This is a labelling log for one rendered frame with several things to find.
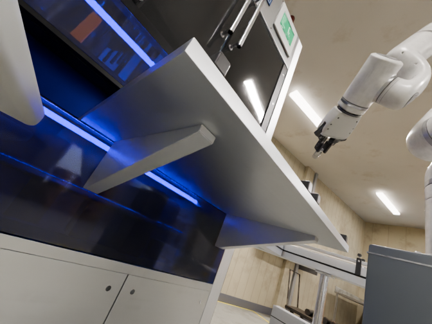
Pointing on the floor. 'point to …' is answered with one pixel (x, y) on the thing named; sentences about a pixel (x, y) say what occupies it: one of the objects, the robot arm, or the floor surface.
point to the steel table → (346, 297)
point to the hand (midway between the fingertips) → (322, 146)
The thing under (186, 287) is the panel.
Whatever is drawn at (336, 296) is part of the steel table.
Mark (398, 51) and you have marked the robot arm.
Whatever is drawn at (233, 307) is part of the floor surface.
